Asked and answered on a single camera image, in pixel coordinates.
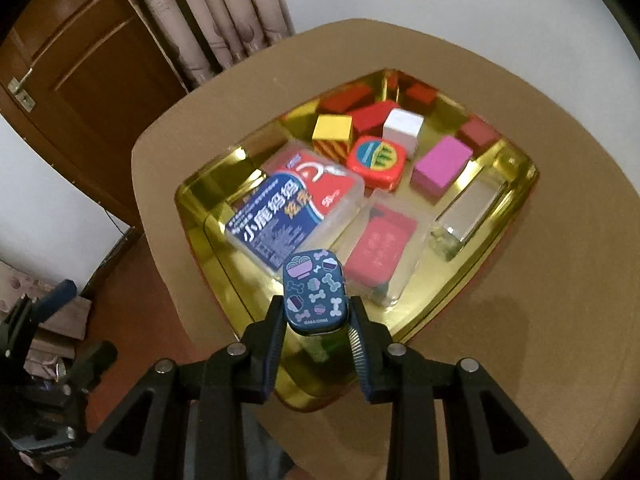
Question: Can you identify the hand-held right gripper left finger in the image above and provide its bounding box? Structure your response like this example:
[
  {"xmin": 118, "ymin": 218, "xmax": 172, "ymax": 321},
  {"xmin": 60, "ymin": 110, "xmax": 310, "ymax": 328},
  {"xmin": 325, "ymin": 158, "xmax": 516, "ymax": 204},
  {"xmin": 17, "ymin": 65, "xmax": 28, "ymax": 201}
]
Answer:
[{"xmin": 60, "ymin": 295, "xmax": 290, "ymax": 480}]

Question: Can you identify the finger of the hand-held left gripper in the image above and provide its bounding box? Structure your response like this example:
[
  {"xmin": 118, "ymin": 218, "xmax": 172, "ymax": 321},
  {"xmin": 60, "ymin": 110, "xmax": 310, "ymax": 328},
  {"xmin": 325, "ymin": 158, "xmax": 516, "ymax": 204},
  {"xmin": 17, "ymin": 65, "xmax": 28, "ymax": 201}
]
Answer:
[
  {"xmin": 30, "ymin": 279, "xmax": 79, "ymax": 322},
  {"xmin": 60, "ymin": 341, "xmax": 119, "ymax": 396}
]

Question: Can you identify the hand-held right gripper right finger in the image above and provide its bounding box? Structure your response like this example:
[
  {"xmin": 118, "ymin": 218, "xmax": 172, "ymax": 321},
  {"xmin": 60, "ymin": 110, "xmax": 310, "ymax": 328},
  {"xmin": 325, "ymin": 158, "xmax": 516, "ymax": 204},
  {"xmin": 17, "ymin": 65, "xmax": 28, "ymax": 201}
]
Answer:
[{"xmin": 345, "ymin": 296, "xmax": 576, "ymax": 480}]

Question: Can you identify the blue patterned tin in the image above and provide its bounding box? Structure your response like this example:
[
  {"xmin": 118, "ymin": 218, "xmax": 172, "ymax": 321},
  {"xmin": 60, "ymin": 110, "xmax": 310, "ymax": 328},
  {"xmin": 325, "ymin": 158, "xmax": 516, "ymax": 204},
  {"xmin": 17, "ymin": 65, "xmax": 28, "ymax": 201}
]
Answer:
[{"xmin": 282, "ymin": 249, "xmax": 349, "ymax": 336}]

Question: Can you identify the gold metal tray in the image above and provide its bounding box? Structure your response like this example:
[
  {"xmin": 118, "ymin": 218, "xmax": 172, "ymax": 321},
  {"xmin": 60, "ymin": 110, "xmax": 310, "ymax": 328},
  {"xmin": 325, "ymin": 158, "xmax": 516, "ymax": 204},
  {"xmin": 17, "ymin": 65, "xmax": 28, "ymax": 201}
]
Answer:
[{"xmin": 175, "ymin": 67, "xmax": 541, "ymax": 414}]

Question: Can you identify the silver ribbed lighter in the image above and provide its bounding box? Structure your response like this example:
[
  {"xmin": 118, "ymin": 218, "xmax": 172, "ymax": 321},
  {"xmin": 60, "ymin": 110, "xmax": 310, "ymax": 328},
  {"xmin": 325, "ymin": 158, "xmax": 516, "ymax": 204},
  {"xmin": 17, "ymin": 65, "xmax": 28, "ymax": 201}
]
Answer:
[{"xmin": 430, "ymin": 167, "xmax": 511, "ymax": 262}]

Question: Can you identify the clear case with red card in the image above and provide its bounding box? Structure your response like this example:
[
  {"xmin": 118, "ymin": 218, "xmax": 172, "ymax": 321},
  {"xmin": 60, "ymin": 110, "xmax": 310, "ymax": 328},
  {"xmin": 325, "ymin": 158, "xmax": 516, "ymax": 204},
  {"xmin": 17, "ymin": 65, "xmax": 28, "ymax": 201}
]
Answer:
[{"xmin": 332, "ymin": 190, "xmax": 431, "ymax": 309}]

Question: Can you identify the clear box with blue label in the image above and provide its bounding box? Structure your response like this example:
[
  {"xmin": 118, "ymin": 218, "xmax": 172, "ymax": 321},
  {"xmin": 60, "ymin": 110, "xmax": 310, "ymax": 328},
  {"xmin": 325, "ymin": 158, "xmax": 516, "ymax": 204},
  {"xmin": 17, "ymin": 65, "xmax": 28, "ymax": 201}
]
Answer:
[{"xmin": 225, "ymin": 152, "xmax": 366, "ymax": 281}]

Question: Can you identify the red rounded tin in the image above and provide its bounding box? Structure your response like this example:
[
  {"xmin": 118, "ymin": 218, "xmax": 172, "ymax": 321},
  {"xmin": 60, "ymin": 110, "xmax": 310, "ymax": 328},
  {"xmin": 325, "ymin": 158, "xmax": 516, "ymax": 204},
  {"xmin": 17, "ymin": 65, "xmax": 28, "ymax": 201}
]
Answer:
[{"xmin": 347, "ymin": 135, "xmax": 406, "ymax": 192}]

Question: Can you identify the pink block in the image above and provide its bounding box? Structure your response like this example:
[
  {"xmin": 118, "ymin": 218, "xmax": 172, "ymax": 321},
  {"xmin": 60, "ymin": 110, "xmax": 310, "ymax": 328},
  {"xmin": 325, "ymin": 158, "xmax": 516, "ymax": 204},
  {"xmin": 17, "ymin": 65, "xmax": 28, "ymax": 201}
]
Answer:
[{"xmin": 411, "ymin": 135, "xmax": 474, "ymax": 196}]

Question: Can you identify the brown wooden door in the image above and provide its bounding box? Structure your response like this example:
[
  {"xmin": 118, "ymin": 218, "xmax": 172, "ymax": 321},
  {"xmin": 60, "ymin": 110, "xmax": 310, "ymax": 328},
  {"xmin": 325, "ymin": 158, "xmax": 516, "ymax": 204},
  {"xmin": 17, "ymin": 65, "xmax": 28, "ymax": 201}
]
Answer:
[{"xmin": 0, "ymin": 0, "xmax": 189, "ymax": 227}]

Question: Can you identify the yellow block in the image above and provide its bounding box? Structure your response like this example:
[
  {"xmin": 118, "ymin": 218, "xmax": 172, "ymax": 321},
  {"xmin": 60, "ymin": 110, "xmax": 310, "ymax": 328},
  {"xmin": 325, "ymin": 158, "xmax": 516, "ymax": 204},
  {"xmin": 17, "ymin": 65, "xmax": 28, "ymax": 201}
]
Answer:
[{"xmin": 312, "ymin": 114, "xmax": 354, "ymax": 164}]

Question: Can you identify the white block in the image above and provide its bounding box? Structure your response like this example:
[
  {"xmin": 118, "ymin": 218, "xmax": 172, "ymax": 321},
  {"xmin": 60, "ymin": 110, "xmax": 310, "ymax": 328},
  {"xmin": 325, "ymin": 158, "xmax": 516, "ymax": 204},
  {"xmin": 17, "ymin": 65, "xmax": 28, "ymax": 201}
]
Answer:
[{"xmin": 382, "ymin": 108, "xmax": 425, "ymax": 154}]

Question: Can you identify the red block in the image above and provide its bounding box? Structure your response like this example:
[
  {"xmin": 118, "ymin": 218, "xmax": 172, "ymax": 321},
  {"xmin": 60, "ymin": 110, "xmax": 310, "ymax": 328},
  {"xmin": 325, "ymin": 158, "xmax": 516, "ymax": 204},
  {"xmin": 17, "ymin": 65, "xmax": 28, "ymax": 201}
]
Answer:
[{"xmin": 350, "ymin": 100, "xmax": 401, "ymax": 139}]

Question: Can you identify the pink patterned curtain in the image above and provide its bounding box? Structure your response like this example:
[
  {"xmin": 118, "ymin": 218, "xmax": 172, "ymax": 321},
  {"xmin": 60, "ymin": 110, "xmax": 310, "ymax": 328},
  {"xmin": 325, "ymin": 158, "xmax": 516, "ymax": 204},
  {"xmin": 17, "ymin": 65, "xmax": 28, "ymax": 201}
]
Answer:
[{"xmin": 97, "ymin": 0, "xmax": 296, "ymax": 92}]

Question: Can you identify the thin black cable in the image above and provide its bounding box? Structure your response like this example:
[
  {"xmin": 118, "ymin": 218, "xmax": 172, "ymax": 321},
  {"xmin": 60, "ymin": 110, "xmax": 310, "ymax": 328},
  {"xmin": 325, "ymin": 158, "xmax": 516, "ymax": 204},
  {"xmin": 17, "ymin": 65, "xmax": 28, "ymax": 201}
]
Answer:
[{"xmin": 97, "ymin": 200, "xmax": 137, "ymax": 263}]

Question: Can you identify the metal door handle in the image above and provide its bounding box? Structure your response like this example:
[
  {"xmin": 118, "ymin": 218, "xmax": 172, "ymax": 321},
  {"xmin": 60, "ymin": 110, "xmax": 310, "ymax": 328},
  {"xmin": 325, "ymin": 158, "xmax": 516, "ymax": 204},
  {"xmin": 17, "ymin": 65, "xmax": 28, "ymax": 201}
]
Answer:
[{"xmin": 7, "ymin": 67, "xmax": 36, "ymax": 114}]

